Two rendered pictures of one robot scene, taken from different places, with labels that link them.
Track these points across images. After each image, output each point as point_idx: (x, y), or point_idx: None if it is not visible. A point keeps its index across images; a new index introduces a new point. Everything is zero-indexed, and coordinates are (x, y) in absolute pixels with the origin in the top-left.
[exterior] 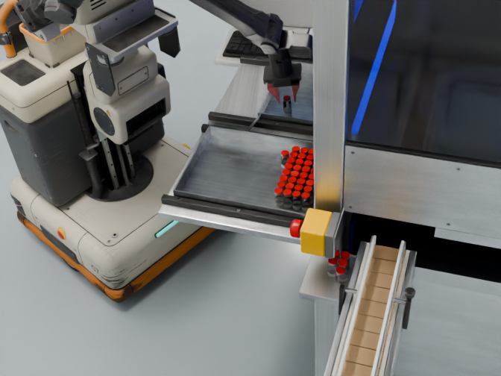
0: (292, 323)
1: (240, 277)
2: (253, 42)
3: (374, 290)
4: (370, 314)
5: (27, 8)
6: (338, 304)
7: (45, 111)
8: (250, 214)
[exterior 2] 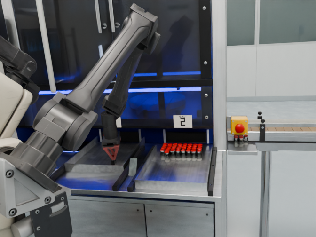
0: None
1: None
2: (121, 108)
3: (253, 129)
4: (266, 129)
5: (40, 160)
6: (264, 135)
7: None
8: (215, 161)
